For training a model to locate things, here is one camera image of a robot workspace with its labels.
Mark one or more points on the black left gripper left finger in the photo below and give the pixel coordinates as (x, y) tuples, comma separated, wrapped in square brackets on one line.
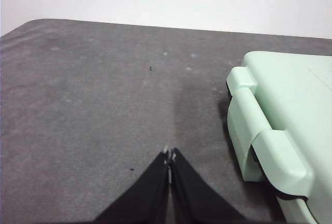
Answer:
[(145, 198)]

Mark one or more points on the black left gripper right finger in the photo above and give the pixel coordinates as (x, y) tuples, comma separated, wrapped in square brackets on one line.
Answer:
[(197, 200)]

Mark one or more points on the mint green grill cover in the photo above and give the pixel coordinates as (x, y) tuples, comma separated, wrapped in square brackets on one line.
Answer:
[(285, 91)]

